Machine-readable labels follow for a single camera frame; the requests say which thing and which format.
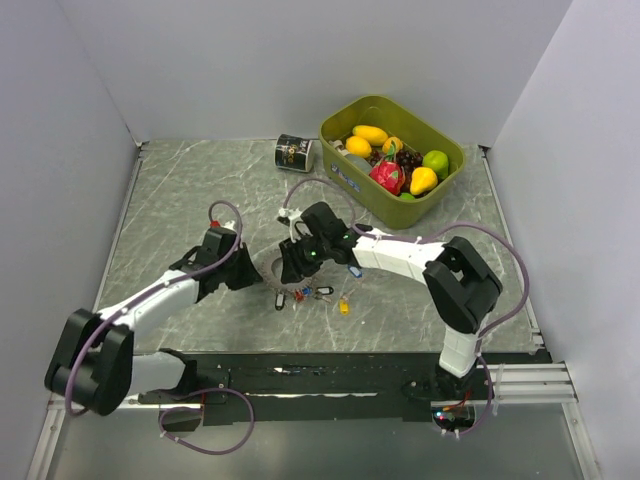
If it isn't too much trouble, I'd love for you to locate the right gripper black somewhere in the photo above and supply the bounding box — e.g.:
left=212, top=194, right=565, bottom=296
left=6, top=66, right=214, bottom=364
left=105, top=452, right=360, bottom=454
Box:
left=280, top=231, right=332, bottom=284

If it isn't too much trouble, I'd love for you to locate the round metal key ring disc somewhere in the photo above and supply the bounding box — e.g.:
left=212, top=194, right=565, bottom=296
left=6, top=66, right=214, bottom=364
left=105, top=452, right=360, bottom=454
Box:
left=257, top=252, right=314, bottom=292

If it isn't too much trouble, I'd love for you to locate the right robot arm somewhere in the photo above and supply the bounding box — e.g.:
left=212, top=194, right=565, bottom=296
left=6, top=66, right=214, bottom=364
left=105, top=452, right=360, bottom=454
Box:
left=278, top=202, right=503, bottom=399

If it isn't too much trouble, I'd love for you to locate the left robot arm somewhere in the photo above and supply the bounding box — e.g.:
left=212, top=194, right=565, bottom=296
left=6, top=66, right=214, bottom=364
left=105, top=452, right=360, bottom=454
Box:
left=44, top=226, right=262, bottom=416

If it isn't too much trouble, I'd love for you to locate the black tag key upper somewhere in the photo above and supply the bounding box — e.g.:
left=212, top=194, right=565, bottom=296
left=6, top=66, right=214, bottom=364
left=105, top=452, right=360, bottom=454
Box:
left=313, top=286, right=334, bottom=303

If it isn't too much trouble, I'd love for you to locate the black tag key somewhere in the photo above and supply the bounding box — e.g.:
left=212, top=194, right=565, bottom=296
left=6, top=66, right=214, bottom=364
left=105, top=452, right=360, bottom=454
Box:
left=313, top=286, right=334, bottom=303
left=274, top=291, right=286, bottom=311

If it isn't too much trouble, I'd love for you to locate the black tag key lower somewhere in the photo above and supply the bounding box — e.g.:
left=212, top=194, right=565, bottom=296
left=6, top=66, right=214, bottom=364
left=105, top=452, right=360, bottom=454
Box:
left=274, top=291, right=286, bottom=311

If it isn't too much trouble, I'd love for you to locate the blue tag loose key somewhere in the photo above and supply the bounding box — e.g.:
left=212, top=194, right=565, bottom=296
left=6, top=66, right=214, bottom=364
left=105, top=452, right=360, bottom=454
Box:
left=348, top=266, right=362, bottom=278

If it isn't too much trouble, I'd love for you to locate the yellow tag key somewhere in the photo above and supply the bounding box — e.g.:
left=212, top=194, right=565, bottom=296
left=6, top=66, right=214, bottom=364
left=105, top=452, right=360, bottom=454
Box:
left=338, top=290, right=354, bottom=315

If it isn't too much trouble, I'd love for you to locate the green plastic bin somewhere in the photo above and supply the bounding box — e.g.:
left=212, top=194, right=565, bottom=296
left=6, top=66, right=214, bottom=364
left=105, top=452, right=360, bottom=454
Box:
left=319, top=95, right=466, bottom=229

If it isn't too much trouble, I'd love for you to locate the black printed paper cup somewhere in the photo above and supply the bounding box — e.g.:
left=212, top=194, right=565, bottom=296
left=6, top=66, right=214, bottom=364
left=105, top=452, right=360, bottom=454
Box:
left=274, top=134, right=314, bottom=173

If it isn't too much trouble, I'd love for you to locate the red dragon fruit toy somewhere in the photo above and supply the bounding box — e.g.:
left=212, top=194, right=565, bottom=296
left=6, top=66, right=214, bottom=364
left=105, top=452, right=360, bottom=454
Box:
left=369, top=152, right=405, bottom=196

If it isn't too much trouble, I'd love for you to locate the yellow lemon toy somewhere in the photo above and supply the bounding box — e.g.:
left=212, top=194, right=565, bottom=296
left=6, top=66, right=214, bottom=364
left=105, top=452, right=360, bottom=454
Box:
left=345, top=136, right=372, bottom=159

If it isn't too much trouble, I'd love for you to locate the yellow mango toy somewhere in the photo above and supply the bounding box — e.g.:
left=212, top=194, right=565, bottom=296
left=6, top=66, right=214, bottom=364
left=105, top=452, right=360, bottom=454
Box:
left=352, top=125, right=389, bottom=147

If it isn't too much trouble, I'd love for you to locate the orange fruit toy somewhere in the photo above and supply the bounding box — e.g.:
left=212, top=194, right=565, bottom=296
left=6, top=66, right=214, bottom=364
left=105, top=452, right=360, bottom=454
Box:
left=382, top=136, right=403, bottom=154

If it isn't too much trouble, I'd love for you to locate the dark grapes toy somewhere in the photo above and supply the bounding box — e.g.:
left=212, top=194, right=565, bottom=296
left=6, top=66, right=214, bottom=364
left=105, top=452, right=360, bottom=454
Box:
left=370, top=149, right=423, bottom=181

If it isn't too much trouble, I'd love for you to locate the yellow pear toy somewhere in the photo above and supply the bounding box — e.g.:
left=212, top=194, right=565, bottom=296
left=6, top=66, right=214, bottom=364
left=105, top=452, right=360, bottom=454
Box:
left=409, top=167, right=439, bottom=196

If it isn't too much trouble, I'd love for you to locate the green apple toy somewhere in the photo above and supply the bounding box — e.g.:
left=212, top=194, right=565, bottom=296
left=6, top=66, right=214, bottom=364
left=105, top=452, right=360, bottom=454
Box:
left=422, top=150, right=449, bottom=181

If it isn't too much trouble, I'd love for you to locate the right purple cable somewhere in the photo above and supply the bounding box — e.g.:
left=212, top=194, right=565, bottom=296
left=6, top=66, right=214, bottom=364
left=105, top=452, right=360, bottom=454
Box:
left=282, top=177, right=530, bottom=439

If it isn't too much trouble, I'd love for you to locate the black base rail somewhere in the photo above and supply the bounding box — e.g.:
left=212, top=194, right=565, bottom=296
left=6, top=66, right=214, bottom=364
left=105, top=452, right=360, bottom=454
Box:
left=137, top=352, right=494, bottom=426

